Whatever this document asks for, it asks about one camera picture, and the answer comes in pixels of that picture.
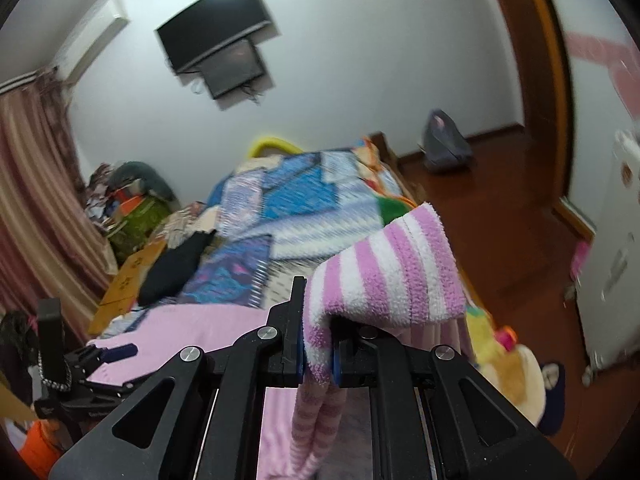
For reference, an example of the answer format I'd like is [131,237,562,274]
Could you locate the brown cardboard box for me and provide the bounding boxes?
[88,240,167,337]

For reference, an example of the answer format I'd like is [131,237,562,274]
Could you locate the small black wall monitor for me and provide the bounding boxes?
[198,39,266,100]

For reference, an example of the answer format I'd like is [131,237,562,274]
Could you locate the blue patchwork bedspread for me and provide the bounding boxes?
[98,136,421,340]

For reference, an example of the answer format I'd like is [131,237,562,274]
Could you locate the black wall television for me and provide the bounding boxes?
[156,0,272,74]

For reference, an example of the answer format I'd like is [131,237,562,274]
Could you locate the yellow pillow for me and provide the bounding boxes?
[247,136,304,158]

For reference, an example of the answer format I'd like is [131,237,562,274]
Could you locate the pink white striped pants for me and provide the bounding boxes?
[90,203,466,479]

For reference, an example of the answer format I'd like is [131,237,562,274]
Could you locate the black folded garment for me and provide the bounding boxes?
[137,230,216,307]

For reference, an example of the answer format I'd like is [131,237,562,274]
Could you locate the green basket of clutter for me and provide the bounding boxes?
[85,162,178,263]

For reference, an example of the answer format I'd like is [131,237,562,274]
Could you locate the grey plush toy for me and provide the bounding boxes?
[107,160,176,202]

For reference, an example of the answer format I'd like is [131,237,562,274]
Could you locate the dark backpack on floor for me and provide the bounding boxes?
[421,108,473,172]

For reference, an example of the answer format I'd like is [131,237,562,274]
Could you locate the striped brown curtain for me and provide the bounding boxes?
[1,70,117,341]

